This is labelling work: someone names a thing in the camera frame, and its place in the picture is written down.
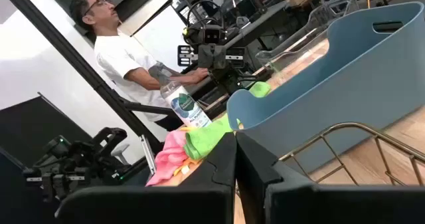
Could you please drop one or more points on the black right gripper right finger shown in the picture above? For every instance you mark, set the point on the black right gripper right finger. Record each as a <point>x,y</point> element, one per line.
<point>299,207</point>

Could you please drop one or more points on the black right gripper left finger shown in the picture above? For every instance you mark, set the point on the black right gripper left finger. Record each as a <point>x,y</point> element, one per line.
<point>199,204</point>

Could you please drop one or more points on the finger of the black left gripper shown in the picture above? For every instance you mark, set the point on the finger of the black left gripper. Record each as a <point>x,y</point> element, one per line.
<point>220,56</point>
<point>206,56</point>

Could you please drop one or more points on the orange microfiber towel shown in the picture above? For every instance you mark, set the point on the orange microfiber towel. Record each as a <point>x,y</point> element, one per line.
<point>187,168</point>

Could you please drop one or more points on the green microfiber towel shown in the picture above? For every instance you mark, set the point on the green microfiber towel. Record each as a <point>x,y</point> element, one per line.
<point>202,141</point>
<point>260,88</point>

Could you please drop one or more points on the pink microfiber towel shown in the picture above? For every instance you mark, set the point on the pink microfiber towel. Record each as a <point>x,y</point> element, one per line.
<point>169,157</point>

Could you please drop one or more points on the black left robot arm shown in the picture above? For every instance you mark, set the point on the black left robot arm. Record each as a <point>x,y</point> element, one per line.
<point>232,81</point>

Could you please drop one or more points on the black background robot arm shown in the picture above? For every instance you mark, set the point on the black background robot arm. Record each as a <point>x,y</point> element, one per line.
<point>73,164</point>

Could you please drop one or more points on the grey background table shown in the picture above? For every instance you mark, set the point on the grey background table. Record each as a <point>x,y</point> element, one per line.
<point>259,21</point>

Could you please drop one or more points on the person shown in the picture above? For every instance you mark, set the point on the person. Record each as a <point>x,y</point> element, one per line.
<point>119,58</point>

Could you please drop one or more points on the clear plastic bin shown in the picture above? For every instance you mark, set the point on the clear plastic bin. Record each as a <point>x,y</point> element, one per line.
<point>318,18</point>

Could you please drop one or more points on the blue plastic basket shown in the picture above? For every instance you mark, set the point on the blue plastic basket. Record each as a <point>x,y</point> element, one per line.
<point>332,101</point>

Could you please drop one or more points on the black panel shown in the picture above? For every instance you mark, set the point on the black panel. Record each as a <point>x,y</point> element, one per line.
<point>20,134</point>

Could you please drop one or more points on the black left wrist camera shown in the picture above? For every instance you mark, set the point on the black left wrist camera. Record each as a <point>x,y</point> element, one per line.
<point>212,34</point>

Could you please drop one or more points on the silver metal bracket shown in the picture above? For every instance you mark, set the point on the silver metal bracket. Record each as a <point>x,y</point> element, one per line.
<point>148,156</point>

